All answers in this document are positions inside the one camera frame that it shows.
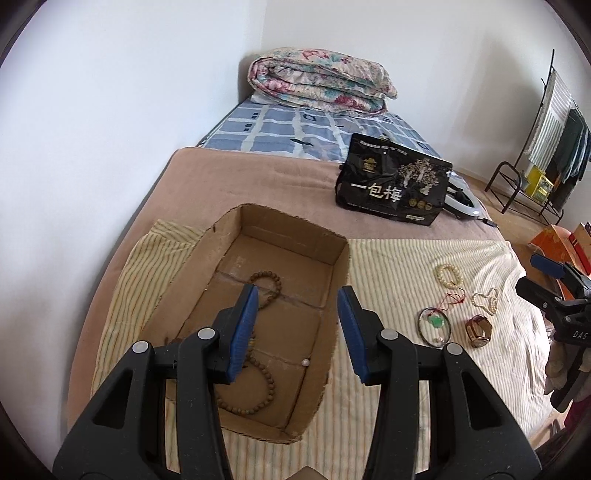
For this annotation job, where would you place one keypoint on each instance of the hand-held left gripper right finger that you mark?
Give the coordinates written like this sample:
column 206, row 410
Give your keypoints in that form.
column 349, row 332

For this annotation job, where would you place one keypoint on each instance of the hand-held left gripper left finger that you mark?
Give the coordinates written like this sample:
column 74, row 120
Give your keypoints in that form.
column 245, row 323

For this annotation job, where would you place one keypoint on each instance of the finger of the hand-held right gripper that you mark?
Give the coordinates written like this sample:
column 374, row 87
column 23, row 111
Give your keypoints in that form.
column 538, row 293
column 547, row 266

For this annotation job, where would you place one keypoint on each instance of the cardboard box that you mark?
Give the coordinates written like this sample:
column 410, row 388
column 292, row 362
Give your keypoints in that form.
column 291, row 323

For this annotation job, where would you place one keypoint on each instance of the clear bangle with green charm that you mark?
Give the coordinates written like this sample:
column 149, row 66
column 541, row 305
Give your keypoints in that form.
column 421, row 325

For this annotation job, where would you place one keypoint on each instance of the person's right hand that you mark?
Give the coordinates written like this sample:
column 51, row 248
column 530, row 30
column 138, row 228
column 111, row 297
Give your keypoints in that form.
column 556, row 369

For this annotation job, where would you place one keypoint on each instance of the orange box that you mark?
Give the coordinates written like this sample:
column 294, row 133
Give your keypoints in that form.
column 554, row 244

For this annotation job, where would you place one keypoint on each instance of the yellow box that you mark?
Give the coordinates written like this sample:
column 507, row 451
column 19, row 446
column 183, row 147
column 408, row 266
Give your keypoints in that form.
column 540, row 184

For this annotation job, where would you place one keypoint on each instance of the yellow striped cloth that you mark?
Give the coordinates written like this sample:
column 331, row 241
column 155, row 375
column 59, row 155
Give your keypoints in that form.
column 415, row 397

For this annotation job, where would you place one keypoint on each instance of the black metal clothes rack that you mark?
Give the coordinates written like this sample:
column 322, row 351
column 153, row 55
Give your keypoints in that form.
column 508, row 175

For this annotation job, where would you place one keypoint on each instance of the white curved device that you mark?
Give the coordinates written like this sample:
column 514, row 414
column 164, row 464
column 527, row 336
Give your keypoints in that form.
column 461, row 198

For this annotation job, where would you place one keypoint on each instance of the blue grey hanging garment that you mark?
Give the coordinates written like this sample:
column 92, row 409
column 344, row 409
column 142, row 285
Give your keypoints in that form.
column 582, row 157

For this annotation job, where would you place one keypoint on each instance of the dark green hanging garment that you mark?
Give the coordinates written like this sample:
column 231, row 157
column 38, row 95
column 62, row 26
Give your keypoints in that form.
column 565, row 147

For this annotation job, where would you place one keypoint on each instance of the brown blanket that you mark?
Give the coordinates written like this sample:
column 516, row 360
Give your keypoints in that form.
column 258, row 180

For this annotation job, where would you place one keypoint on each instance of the striped hanging towel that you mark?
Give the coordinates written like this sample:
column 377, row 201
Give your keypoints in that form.
column 549, row 120

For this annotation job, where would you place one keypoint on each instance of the black snack bag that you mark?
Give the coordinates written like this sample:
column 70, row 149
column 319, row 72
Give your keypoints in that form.
column 392, row 184

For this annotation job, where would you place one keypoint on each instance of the blue checked bedsheet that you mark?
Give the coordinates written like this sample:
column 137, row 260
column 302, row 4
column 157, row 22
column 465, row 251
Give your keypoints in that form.
column 277, row 124

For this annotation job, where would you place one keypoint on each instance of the folded floral quilt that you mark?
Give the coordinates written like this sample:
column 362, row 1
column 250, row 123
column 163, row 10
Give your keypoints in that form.
column 318, row 78

